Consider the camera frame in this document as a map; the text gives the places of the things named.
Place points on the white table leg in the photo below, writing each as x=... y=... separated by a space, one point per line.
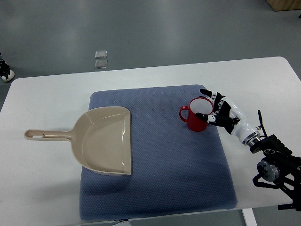
x=249 y=217

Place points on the upper metal floor plate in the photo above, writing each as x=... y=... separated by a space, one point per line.
x=100 y=54

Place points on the red mug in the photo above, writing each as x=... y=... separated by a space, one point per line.
x=188 y=113

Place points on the black white shoe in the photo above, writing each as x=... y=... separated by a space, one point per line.
x=5 y=72

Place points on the beige plastic dustpan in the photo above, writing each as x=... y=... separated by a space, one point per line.
x=100 y=140

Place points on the blue textured mat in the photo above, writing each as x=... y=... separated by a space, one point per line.
x=174 y=170

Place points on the wooden box corner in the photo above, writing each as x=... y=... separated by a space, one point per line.
x=285 y=5

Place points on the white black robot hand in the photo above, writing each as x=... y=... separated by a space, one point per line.
x=226 y=114

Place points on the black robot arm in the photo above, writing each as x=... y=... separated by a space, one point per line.
x=279 y=169

